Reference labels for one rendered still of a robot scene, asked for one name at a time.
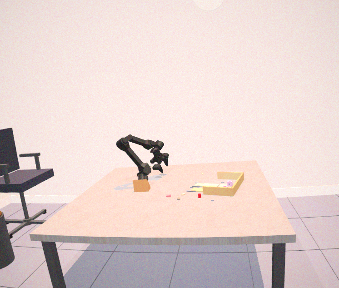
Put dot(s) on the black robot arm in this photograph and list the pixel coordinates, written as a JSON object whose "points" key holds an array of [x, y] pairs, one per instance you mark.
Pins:
{"points": [[143, 168]]}

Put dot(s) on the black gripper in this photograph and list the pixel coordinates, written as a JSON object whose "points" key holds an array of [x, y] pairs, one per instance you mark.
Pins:
{"points": [[161, 157]]}

